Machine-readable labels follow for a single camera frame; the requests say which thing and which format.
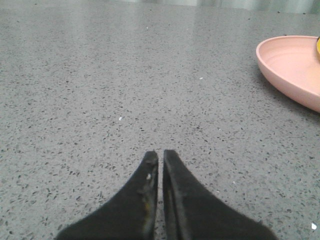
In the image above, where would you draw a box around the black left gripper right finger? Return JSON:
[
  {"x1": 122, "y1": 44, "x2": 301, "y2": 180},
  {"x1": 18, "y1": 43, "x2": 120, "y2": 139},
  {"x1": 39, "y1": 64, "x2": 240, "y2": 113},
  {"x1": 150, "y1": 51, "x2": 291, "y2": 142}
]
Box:
[{"x1": 162, "y1": 150, "x2": 277, "y2": 240}]

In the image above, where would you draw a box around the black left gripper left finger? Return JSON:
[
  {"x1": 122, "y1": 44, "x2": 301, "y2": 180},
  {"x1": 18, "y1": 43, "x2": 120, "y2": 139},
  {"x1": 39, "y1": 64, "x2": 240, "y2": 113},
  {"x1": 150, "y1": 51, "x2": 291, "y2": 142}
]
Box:
[{"x1": 56, "y1": 151, "x2": 159, "y2": 240}]

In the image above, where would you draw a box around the yellow banana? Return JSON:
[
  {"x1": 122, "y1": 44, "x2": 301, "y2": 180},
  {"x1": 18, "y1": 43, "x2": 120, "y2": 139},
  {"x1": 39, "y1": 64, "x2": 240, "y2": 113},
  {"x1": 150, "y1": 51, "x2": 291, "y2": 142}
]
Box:
[{"x1": 316, "y1": 36, "x2": 320, "y2": 57}]

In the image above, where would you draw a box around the pink plate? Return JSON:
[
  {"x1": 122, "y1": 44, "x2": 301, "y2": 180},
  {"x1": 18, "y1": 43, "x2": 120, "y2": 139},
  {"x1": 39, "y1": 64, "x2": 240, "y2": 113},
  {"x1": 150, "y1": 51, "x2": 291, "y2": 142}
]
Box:
[{"x1": 256, "y1": 35, "x2": 320, "y2": 112}]

